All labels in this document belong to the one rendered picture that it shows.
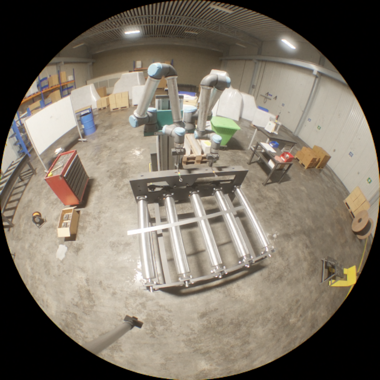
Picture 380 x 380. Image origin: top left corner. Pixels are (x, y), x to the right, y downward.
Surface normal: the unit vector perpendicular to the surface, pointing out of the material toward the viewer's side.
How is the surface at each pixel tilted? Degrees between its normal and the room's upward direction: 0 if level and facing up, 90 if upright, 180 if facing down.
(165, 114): 90
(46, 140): 90
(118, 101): 90
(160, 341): 0
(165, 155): 90
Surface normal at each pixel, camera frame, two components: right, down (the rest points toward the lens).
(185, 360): 0.11, -0.65
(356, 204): -0.98, 0.06
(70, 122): 0.98, 0.21
